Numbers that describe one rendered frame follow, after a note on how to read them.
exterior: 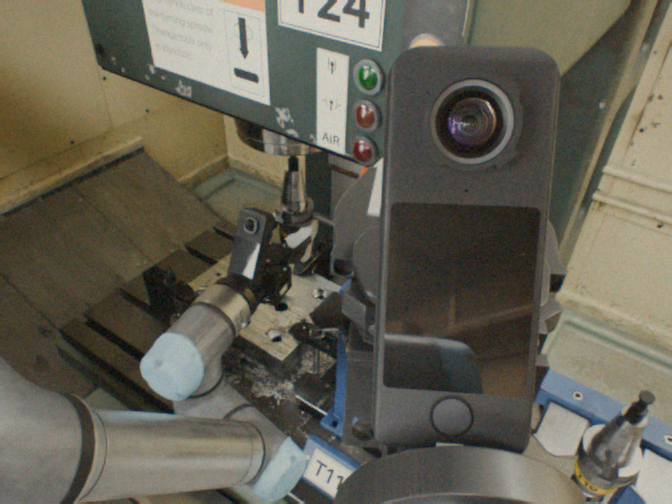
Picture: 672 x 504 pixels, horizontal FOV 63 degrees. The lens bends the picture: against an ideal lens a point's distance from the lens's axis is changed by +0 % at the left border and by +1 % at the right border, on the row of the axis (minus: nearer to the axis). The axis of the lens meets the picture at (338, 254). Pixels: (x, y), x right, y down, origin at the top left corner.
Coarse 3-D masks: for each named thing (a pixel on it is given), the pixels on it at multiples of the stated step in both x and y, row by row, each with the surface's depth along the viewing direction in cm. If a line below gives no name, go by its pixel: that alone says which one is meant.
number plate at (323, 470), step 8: (312, 456) 91; (320, 456) 90; (328, 456) 90; (312, 464) 91; (320, 464) 90; (328, 464) 89; (336, 464) 89; (312, 472) 90; (320, 472) 90; (328, 472) 89; (336, 472) 89; (344, 472) 88; (312, 480) 90; (320, 480) 90; (328, 480) 89; (336, 480) 89; (328, 488) 89; (336, 488) 88
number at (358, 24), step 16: (320, 0) 42; (336, 0) 41; (352, 0) 40; (368, 0) 39; (320, 16) 42; (336, 16) 42; (352, 16) 41; (368, 16) 40; (352, 32) 41; (368, 32) 41
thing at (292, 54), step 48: (96, 0) 57; (480, 0) 36; (528, 0) 43; (576, 0) 56; (624, 0) 80; (96, 48) 61; (144, 48) 57; (288, 48) 46; (336, 48) 43; (384, 48) 41; (576, 48) 65; (192, 96) 56; (240, 96) 52; (288, 96) 49; (384, 96) 43
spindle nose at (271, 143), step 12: (240, 120) 73; (240, 132) 75; (252, 132) 72; (264, 132) 71; (252, 144) 74; (264, 144) 73; (276, 144) 72; (288, 144) 72; (300, 144) 72; (288, 156) 74
